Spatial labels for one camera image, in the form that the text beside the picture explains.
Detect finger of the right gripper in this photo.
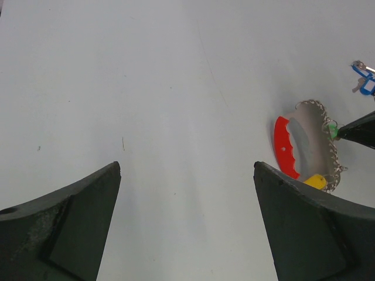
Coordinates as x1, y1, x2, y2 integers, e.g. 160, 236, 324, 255
337, 111, 375, 148

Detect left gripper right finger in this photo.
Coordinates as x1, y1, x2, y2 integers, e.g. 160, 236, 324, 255
254, 162, 374, 280

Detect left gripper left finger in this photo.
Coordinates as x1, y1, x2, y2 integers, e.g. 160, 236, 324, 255
1, 162, 121, 280

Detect green tagged key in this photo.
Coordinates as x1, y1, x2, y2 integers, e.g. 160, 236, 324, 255
327, 123, 340, 141

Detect red handled key organizer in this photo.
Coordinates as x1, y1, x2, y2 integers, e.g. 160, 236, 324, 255
273, 100, 347, 193

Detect blue tagged key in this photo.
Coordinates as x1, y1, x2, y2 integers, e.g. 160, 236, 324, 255
351, 60, 374, 97

